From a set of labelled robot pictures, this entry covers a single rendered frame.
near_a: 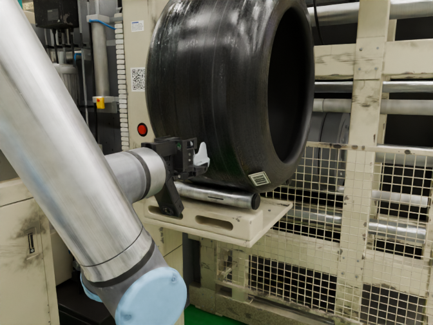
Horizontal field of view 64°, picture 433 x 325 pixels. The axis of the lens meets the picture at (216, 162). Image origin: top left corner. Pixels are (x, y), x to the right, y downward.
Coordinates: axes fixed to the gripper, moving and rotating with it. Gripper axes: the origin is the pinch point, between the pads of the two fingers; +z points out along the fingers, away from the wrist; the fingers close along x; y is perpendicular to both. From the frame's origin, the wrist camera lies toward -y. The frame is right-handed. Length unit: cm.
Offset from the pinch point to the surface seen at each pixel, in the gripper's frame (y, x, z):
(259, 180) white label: -5.0, -10.5, 8.7
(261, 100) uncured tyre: 14.6, -12.6, 3.8
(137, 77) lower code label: 20.8, 35.8, 18.0
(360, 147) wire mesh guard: -3, -27, 59
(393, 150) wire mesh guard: -3, -38, 59
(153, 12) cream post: 39, 29, 18
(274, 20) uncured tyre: 32.1, -12.7, 9.9
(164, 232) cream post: -31.2, 28.3, 19.8
